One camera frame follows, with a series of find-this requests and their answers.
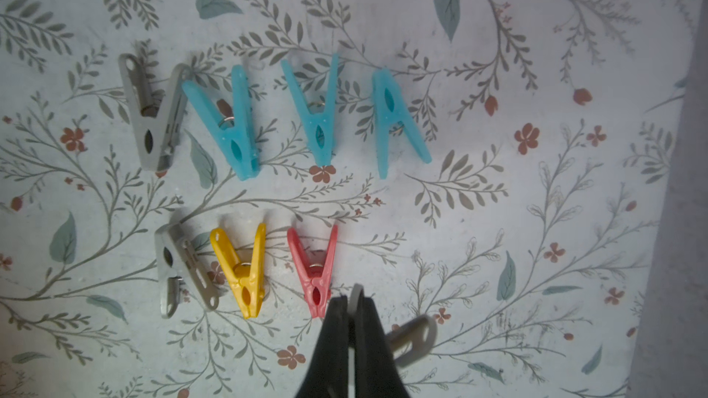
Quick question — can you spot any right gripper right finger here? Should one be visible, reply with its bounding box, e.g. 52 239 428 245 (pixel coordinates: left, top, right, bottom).
350 292 409 398

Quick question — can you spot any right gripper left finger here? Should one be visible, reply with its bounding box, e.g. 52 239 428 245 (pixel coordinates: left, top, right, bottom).
296 296 350 398

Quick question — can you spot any grey clothespin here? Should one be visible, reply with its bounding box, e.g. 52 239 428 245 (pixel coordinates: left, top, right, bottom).
155 224 219 319
348 284 437 369
118 53 192 172

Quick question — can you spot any red clothespin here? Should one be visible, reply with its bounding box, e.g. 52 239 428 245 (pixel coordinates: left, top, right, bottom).
287 226 339 318

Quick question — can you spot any yellow clothespin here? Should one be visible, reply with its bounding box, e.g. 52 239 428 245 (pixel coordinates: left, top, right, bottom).
210 223 267 319

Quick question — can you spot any teal clothespin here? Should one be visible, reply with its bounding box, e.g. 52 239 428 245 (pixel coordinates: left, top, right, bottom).
372 69 431 179
280 53 339 167
182 66 260 181

